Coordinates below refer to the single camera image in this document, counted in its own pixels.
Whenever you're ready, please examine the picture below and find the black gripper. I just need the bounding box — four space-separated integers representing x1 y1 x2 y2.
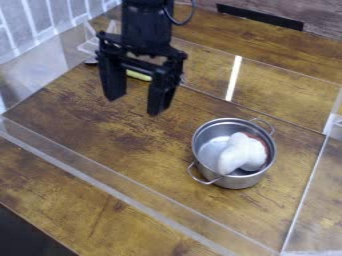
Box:
96 0 188 116

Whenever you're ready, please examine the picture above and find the silver metal pot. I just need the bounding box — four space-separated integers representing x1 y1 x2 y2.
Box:
187 118 276 189

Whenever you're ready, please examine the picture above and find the white red toy mushroom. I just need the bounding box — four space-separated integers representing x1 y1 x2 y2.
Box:
216 132 268 175

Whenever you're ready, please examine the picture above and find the yellow green toy vegetable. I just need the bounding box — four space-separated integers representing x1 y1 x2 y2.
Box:
126 69 152 82

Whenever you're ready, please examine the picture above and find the black bar on table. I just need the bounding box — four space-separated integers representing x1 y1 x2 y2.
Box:
216 3 304 31

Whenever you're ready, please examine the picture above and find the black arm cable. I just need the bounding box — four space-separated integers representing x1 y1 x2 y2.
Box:
161 0 197 27

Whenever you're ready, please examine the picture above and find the clear acrylic enclosure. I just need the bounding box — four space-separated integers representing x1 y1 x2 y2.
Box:
0 20 342 256

